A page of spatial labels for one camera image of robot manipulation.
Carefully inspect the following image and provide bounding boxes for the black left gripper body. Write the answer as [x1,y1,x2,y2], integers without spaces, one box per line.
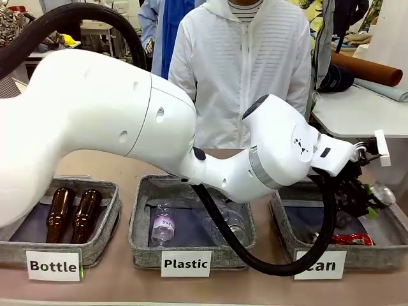
[333,160,365,205]

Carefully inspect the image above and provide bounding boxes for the crushed red drink can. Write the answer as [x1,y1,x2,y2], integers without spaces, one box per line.
[312,231,374,246]

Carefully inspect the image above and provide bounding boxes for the grey fabric basket labelled can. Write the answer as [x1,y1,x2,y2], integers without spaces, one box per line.
[269,180,408,272]

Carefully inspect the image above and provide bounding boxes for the white can label card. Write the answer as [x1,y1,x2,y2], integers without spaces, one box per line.
[293,250,347,281]

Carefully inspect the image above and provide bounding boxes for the grey fabric basket labelled plastic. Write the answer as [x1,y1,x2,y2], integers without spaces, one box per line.
[128,173,257,271]

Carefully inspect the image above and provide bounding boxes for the grey fabric basket labelled bottle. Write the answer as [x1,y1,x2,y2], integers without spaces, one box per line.
[0,175,123,268]

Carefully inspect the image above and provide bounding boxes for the white side table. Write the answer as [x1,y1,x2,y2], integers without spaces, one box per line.
[310,84,408,140]

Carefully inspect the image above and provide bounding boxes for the light blue rolled sheet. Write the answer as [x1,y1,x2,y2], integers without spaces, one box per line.
[353,78,408,103]

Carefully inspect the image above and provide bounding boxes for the dark blue cap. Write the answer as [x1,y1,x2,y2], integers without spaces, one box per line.
[318,63,354,94]

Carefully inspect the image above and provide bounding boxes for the brown rolled sheet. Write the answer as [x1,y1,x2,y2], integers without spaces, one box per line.
[330,52,404,87]

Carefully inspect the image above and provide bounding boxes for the crushed clear plastic bottle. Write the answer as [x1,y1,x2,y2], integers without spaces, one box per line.
[202,199,248,246]

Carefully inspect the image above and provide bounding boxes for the beige folded cloth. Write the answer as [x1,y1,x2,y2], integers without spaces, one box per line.
[344,31,374,47]

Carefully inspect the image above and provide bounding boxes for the grey and yellow jacket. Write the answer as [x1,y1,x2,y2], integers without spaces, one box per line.
[309,0,370,90]

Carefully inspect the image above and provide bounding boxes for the person in white jacket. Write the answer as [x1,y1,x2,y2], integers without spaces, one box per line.
[168,0,312,150]

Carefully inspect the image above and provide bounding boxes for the white plastic label card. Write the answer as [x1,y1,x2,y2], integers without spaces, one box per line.
[161,251,213,278]

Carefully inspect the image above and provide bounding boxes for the pink label plastic bottle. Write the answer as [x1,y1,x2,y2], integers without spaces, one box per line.
[149,203,177,247]

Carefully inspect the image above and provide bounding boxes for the person in blue coat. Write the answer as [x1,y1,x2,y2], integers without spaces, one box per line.
[139,0,208,80]

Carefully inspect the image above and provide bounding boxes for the brown glass bottle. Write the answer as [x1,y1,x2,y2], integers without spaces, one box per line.
[70,189,103,245]
[45,187,77,244]

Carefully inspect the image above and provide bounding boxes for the white bottle label card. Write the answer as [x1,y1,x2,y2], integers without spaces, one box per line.
[25,250,83,282]

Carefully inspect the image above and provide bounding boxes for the yellow cloth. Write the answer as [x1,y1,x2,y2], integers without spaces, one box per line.
[59,33,81,48]

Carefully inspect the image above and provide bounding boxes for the grey mesh chair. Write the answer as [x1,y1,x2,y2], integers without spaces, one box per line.
[0,75,28,99]

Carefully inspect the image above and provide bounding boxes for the patterned fabric pile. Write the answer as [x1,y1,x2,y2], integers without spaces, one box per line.
[0,6,31,48]

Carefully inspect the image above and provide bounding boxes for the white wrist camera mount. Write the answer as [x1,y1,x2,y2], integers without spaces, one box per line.
[350,129,391,167]

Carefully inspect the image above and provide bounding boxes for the black cable hose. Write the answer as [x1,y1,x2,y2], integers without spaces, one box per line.
[0,3,344,277]

